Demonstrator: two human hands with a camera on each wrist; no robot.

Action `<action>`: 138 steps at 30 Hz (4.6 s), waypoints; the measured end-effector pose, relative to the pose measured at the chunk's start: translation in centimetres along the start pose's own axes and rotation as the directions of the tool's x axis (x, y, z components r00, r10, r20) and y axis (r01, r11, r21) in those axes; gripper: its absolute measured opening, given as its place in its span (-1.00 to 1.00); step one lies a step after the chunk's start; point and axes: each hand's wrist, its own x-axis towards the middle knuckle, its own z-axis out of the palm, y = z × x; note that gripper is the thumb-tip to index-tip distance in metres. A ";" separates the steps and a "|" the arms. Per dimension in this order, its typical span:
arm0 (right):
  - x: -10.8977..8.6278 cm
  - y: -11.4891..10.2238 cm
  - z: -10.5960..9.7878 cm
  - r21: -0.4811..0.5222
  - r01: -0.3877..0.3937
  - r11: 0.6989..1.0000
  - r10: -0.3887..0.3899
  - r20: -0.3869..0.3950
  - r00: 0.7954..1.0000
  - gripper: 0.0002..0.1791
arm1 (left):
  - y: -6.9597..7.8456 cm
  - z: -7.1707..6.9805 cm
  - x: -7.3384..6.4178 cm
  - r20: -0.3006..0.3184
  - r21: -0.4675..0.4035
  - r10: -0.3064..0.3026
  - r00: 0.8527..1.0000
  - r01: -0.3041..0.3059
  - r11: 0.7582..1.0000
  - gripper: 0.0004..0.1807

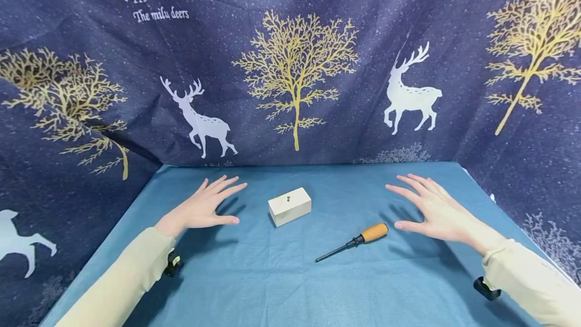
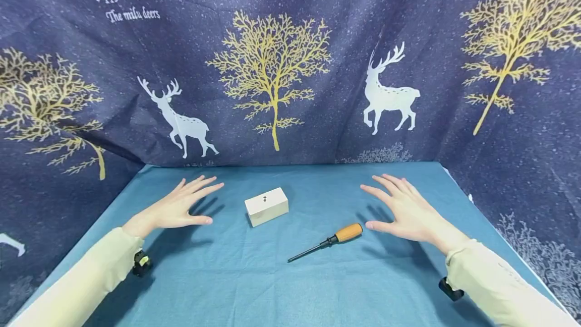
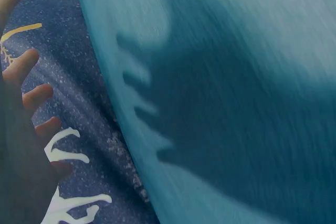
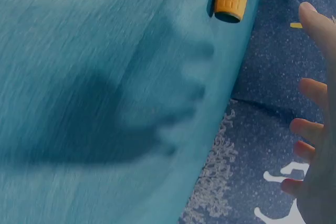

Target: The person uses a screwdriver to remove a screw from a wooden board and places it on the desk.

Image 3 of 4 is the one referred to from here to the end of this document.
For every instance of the person's left hand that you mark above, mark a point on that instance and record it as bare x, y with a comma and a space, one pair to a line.
18, 142

